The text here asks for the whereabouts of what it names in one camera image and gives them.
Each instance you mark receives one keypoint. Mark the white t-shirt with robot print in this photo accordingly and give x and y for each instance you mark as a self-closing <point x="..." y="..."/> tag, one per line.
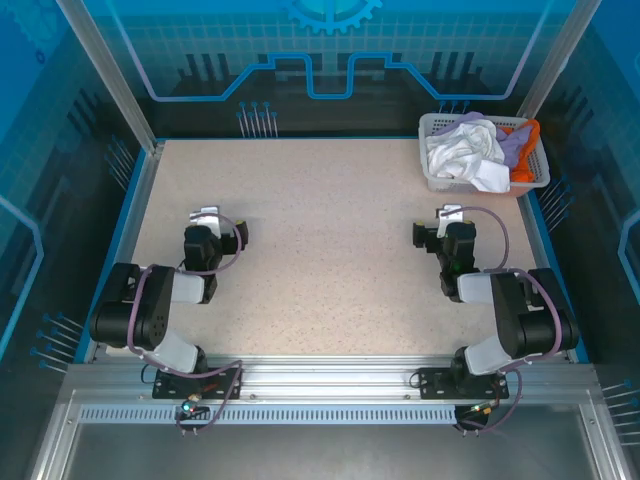
<point x="465" y="150"/>

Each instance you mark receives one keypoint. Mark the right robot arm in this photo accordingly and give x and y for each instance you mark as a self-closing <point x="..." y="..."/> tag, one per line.
<point x="510" y="310"/>

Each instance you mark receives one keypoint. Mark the orange t-shirt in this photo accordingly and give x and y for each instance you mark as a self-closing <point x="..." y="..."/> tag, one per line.
<point x="522" y="171"/>

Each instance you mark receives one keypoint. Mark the purple t-shirt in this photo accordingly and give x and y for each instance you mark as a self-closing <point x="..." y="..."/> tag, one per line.
<point x="512" y="145"/>

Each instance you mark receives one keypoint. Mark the white plastic mesh basket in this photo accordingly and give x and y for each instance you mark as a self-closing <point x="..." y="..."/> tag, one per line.
<point x="542" y="165"/>

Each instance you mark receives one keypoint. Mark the metal lower tray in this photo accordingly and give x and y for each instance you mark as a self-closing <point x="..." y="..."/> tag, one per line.
<point x="320" y="450"/>

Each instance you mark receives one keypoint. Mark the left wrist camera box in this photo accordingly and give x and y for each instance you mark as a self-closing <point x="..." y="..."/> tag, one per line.
<point x="206" y="219"/>

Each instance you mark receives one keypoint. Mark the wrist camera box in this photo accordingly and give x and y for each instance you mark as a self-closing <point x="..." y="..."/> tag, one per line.
<point x="450" y="216"/>
<point x="206" y="219"/>

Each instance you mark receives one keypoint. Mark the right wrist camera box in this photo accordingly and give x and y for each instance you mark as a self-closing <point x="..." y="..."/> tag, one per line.
<point x="450" y="216"/>

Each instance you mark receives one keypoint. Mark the table side rail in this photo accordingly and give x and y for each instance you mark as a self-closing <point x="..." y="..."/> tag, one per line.
<point x="141" y="200"/>
<point x="536" y="220"/>

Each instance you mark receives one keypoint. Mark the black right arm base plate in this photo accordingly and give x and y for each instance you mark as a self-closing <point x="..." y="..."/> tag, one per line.
<point x="432" y="382"/>

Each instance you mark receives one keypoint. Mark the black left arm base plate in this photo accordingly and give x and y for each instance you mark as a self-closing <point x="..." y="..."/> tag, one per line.
<point x="170" y="387"/>

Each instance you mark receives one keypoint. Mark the aluminium mounting rail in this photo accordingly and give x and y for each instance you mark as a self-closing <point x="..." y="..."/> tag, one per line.
<point x="325" y="375"/>

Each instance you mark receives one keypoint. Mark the aluminium frame post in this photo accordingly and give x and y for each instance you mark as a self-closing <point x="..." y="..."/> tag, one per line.
<point x="114" y="75"/>
<point x="554" y="60"/>

